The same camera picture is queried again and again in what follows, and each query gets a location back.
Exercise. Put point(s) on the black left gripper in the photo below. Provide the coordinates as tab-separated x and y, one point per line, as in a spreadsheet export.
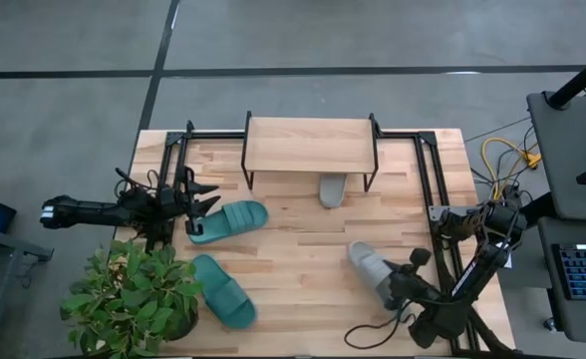
176	199

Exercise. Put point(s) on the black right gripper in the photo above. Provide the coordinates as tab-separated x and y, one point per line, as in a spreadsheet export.
408	289

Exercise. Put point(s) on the grey rubber slide sandal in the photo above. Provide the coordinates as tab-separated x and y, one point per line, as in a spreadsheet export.
365	259
333	194

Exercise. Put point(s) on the green rubber slide sandal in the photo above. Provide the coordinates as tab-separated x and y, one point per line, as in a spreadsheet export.
238	219
223	294

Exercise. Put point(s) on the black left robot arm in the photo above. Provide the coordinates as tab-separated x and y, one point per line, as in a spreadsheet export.
88	212

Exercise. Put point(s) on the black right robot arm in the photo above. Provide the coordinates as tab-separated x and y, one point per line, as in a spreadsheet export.
465	279

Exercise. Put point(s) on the wooden shelf black metal legs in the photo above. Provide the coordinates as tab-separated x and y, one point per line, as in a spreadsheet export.
308	144

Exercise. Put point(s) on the white paper sheet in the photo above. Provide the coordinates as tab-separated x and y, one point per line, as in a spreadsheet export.
508	260

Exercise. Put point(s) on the green leafy plant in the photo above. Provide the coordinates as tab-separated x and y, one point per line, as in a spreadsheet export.
128	294

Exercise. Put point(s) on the black plant pot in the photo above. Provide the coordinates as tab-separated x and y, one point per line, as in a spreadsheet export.
186	326

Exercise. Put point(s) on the grey desk top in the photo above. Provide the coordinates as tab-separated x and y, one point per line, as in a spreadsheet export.
567	159

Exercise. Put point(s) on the black monitor pole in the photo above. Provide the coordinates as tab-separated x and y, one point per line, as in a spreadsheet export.
579	77

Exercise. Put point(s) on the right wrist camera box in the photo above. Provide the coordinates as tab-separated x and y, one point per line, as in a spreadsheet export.
420	256

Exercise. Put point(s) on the black aluminium rig frame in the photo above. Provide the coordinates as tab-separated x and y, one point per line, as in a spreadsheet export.
213	134

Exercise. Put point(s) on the grey metal bracket plate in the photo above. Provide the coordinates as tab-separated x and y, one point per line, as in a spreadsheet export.
435	213

